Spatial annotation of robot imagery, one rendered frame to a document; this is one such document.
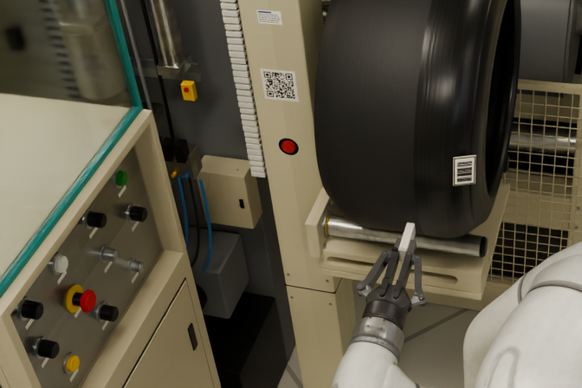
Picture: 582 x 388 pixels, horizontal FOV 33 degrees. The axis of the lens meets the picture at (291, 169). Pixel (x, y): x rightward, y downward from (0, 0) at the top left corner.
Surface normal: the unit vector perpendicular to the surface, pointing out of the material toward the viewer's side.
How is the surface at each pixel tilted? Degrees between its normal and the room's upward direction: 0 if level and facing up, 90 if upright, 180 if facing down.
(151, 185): 90
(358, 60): 48
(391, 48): 42
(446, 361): 0
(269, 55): 90
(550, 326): 4
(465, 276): 90
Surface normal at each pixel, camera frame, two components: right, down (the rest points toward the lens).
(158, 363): 0.94, 0.12
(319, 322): -0.33, 0.62
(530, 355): -0.30, -0.69
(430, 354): -0.11, -0.77
